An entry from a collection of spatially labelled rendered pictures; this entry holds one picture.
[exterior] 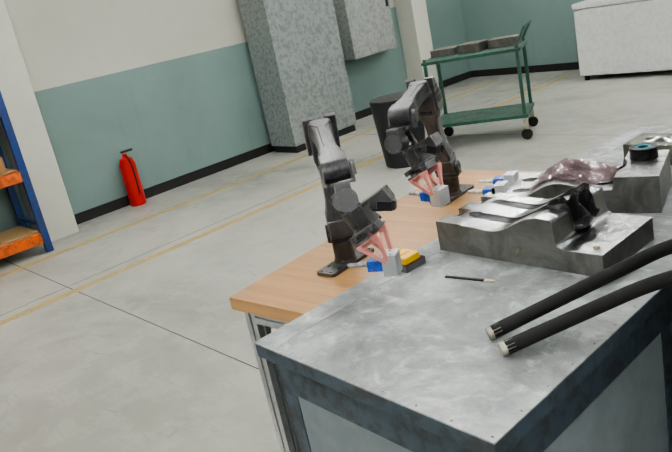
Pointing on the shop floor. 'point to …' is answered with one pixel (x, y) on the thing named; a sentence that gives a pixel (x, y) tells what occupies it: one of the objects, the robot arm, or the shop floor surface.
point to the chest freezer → (625, 32)
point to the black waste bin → (388, 127)
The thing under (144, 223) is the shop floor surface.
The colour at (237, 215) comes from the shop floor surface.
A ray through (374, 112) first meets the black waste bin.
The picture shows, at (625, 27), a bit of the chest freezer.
